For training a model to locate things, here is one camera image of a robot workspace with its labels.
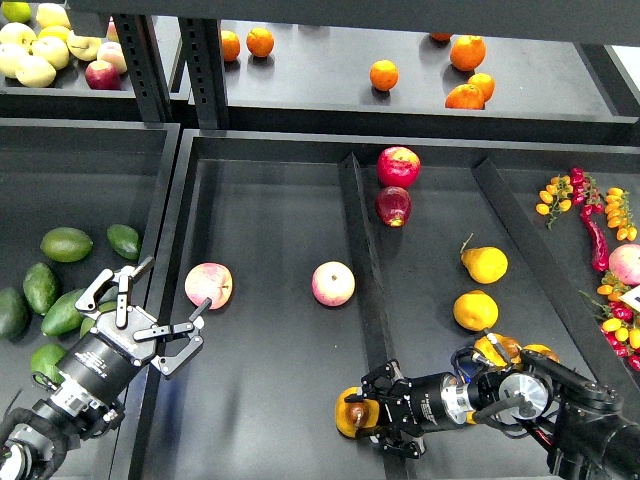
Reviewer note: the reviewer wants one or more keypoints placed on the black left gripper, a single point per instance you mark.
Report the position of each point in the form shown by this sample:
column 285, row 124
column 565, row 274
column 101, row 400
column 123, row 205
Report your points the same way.
column 105, row 362

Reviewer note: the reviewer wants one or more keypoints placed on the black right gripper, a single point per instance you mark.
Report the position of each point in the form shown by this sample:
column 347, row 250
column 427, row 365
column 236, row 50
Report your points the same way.
column 432, row 403

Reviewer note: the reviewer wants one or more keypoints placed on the yellow pear showing stem end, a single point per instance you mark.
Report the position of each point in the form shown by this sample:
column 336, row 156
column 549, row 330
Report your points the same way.
column 353, row 417

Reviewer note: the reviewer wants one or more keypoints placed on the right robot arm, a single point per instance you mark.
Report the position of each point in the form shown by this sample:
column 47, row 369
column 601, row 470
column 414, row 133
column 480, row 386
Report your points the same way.
column 515, row 390

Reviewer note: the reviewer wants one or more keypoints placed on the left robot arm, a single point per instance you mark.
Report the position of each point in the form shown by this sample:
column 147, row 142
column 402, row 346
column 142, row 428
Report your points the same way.
column 36, row 441

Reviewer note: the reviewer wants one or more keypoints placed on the light green avocado hidden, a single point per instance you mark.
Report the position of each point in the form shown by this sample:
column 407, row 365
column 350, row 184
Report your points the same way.
column 88, row 323

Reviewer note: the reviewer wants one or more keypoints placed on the green avocado middle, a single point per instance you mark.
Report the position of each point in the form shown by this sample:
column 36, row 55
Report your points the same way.
column 63, row 317

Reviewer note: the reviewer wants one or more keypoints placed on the bright green avocado bottom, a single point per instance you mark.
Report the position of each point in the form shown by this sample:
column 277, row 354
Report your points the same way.
column 43, row 364

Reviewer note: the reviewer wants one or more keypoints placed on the small dark avocado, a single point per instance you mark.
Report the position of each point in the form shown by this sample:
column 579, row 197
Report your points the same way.
column 125, row 241

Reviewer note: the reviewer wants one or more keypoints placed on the dark avocado left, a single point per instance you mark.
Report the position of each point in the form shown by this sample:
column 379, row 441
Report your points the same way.
column 41, row 288

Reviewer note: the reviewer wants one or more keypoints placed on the light green avocado top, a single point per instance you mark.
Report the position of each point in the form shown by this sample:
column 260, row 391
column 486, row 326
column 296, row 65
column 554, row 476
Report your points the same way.
column 66, row 244

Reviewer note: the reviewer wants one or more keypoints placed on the dark avocado at edge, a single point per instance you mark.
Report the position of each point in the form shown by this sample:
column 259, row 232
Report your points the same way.
column 14, row 313

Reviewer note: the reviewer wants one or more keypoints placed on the yellow pear under gripper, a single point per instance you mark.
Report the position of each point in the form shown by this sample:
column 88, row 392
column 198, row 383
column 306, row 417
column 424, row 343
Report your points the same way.
column 476, row 311

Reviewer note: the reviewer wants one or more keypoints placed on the yellow pear middle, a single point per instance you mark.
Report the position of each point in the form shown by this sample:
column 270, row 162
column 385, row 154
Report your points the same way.
column 511, row 345

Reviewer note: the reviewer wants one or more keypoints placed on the yellow pear far right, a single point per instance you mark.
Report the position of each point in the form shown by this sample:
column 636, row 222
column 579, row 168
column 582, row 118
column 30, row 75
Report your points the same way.
column 543, row 350

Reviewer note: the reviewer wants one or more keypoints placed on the yellow pear with stem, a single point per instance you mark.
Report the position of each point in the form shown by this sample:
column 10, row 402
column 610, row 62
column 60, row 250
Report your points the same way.
column 485, row 265

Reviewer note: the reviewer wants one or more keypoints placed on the pink apple left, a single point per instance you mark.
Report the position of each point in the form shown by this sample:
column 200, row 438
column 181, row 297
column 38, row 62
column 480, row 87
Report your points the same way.
column 209, row 281

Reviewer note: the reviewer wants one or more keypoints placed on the pink apple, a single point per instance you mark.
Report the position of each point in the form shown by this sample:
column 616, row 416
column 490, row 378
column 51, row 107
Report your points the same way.
column 209, row 281
column 333, row 283

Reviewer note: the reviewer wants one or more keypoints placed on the pink apple centre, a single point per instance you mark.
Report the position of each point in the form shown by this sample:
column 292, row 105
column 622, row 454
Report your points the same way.
column 333, row 283

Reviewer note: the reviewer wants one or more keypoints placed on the black left tray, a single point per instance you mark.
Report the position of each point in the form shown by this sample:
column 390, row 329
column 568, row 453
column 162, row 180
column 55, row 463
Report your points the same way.
column 87, row 175

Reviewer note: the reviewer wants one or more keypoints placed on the black divided centre tray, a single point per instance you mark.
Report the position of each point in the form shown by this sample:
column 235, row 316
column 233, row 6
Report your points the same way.
column 257, row 402

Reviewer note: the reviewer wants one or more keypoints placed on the dark red apple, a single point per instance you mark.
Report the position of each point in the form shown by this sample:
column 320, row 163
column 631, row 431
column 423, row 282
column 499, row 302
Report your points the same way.
column 393, row 206

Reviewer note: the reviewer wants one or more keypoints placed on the bright red apple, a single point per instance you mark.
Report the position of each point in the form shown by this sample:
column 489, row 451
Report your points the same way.
column 398, row 166

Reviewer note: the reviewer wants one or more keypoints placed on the red apple top shelf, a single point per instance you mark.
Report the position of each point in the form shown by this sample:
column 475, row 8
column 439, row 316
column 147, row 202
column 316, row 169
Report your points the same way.
column 102, row 75

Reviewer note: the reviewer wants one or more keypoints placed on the red chili pepper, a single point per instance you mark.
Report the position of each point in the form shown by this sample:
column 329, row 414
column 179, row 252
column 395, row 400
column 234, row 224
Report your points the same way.
column 599, row 246

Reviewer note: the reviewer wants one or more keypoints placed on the orange cherry tomato bunch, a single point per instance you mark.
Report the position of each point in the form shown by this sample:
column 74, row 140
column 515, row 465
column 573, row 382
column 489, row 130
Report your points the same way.
column 555, row 199

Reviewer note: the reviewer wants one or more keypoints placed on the pink apple right edge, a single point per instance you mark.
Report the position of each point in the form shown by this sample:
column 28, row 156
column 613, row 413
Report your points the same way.
column 624, row 264

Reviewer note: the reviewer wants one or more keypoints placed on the orange far left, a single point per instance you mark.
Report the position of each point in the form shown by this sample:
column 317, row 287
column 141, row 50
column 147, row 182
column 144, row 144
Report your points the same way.
column 230, row 45

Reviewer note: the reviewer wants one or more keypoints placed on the orange front right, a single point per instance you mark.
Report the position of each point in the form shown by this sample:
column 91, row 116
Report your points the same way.
column 465, row 96

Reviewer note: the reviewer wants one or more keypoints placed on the orange centre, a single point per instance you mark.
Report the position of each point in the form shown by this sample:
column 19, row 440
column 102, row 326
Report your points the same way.
column 383, row 75

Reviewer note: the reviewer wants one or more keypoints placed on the orange right small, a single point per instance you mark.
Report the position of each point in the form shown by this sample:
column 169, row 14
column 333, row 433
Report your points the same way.
column 485, row 83

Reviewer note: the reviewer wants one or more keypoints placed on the large orange right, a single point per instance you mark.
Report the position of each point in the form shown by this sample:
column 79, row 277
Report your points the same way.
column 468, row 52

